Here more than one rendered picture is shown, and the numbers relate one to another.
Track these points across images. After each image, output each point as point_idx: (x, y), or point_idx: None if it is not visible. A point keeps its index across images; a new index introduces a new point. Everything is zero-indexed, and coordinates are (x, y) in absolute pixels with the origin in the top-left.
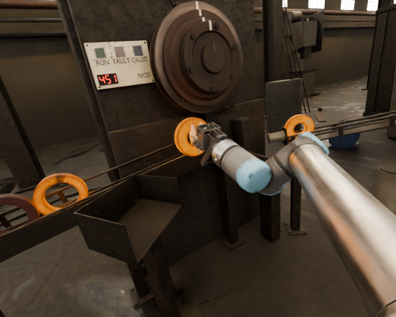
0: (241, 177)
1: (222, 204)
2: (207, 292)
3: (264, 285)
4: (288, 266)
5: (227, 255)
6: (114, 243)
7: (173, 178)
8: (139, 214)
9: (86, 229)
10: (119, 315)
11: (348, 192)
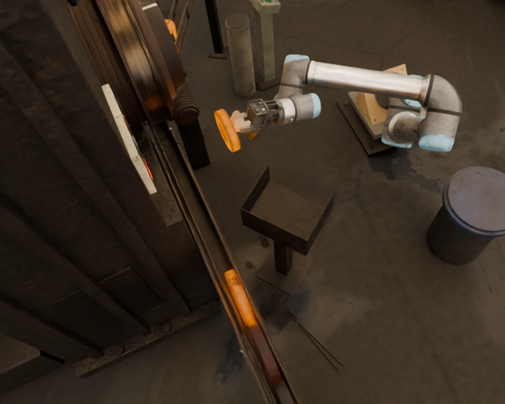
0: (317, 111)
1: None
2: (255, 238)
3: None
4: (242, 159)
5: (213, 211)
6: (325, 216)
7: (266, 167)
8: (272, 218)
9: (311, 238)
10: None
11: (378, 76)
